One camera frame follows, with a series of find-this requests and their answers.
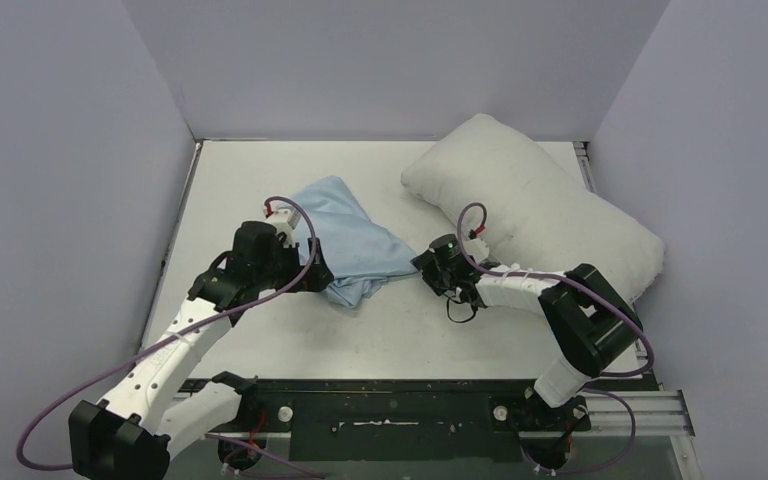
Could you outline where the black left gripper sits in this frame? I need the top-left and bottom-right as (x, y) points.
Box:
(254, 237), (333, 293)

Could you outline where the light blue pillowcase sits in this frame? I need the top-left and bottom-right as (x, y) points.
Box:
(291, 176), (417, 308)

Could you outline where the white pillow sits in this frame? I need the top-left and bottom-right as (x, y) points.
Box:
(401, 114), (666, 302)

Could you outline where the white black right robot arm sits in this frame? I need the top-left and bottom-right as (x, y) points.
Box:
(411, 234), (642, 428)

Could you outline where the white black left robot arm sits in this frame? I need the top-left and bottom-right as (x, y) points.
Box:
(68, 217), (333, 479)

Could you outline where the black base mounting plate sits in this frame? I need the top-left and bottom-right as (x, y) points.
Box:
(213, 379), (631, 469)

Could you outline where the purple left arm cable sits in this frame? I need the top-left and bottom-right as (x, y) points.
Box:
(16, 195), (320, 473)

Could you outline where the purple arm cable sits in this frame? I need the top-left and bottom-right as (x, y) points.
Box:
(456, 201), (656, 477)
(16, 195), (320, 473)

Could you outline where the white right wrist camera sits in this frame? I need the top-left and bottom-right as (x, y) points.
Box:
(464, 229), (490, 264)

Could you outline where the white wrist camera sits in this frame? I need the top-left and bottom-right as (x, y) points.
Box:
(464, 229), (490, 264)
(263, 206), (301, 248)

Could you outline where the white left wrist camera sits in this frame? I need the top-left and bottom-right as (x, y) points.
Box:
(263, 206), (301, 248)

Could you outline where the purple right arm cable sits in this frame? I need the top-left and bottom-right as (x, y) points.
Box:
(456, 201), (656, 477)

